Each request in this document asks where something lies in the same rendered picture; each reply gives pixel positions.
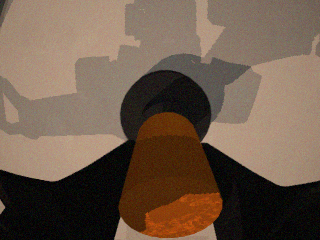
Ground black round pedestal with silver shaft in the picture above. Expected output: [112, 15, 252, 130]
[120, 69, 212, 141]

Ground orange knob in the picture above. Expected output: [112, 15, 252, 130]
[119, 112, 223, 239]

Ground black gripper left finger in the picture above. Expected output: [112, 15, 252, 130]
[0, 139, 136, 240]

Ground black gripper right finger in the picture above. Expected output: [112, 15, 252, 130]
[201, 143, 320, 240]

